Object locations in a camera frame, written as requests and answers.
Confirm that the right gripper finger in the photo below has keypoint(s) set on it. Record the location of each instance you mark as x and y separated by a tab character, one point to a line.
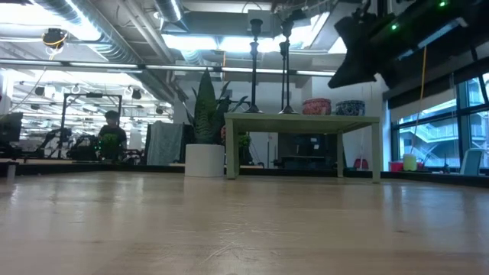
355	72

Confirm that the dark blue patterned tin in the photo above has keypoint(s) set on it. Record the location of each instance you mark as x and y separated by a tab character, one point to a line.
350	108

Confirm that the pink patterned tin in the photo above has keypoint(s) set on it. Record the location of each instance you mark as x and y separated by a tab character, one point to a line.
317	107

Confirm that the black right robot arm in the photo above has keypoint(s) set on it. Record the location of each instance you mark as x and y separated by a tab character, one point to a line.
412	23

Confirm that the long ceiling light bar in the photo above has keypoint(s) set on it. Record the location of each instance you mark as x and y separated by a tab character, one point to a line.
103	65
309	72

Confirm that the small green perforated table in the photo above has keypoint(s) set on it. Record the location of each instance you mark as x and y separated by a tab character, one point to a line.
298	123

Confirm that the black background desk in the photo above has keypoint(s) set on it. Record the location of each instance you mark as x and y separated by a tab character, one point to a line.
305	149

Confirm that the red box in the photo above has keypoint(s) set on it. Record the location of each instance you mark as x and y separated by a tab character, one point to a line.
395	167

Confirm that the yellow-green container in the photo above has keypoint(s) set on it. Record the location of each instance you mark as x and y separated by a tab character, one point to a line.
410	163

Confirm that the small green background plant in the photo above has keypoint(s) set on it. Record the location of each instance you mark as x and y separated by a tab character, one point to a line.
244	141

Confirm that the pale chair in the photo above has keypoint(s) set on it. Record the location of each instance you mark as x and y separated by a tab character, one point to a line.
471	162

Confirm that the green snake plant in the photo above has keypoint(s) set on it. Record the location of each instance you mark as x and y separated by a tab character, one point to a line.
205	110

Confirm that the white plant pot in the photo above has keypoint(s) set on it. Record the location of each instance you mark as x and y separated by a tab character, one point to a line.
204	160

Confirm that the person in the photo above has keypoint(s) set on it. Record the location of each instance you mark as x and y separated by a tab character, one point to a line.
114	135

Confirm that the small potted green plant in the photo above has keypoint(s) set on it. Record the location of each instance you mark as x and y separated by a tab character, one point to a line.
109	144

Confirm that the silver ventilation duct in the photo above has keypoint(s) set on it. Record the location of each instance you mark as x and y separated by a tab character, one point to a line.
114	42

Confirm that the black metal frame stand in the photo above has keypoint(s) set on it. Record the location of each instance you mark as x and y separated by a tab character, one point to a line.
91	95

